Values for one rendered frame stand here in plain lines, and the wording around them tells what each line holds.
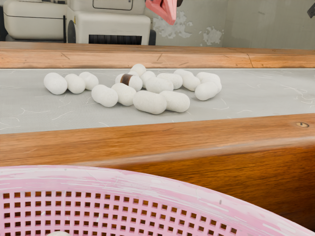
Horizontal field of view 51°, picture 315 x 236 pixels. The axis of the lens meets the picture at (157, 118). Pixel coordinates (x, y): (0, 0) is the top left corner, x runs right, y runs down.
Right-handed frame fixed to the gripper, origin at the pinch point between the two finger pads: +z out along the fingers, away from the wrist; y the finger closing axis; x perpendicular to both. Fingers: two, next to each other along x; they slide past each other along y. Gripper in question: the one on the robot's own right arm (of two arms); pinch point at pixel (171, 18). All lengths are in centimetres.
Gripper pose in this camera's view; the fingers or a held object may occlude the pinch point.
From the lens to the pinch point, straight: 57.8
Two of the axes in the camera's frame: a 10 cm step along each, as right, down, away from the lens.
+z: 2.3, 8.7, -4.3
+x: -3.0, 4.9, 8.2
